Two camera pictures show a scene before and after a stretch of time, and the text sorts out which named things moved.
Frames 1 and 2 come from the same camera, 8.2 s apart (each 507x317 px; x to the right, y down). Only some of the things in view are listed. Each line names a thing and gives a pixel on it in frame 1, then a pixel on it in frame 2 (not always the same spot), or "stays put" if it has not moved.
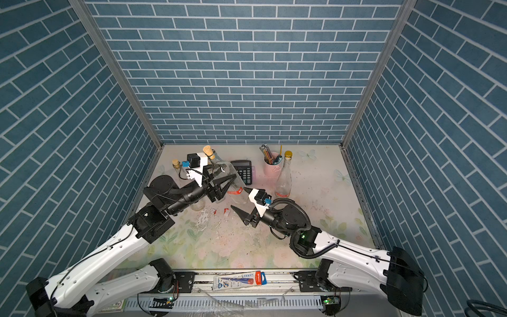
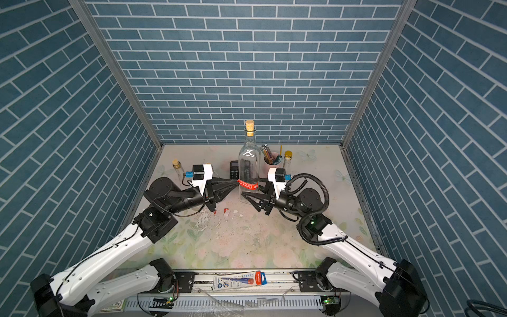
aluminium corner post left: [119, 70] stays put
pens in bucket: [269, 156] stays put
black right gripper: [249, 219] → [269, 191]
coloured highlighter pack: [119, 306] stays put
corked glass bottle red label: [228, 184] → [249, 169]
